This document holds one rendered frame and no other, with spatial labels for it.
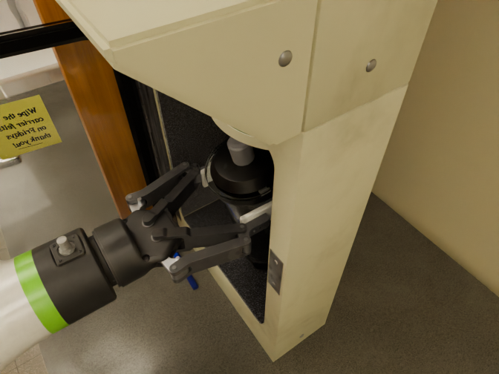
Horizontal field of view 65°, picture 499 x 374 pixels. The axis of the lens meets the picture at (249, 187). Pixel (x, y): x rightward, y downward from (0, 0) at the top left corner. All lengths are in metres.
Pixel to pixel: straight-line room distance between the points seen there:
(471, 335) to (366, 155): 0.49
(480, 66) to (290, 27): 0.50
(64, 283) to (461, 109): 0.63
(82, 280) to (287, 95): 0.29
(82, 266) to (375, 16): 0.35
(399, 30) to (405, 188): 0.61
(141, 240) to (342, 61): 0.31
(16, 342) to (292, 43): 0.38
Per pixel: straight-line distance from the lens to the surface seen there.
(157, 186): 0.52
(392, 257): 0.81
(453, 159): 0.78
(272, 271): 0.45
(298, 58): 0.23
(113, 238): 0.45
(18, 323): 0.45
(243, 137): 0.40
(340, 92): 0.28
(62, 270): 0.44
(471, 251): 0.86
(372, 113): 0.33
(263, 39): 0.21
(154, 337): 0.71
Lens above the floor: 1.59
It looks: 48 degrees down
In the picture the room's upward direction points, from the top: straight up
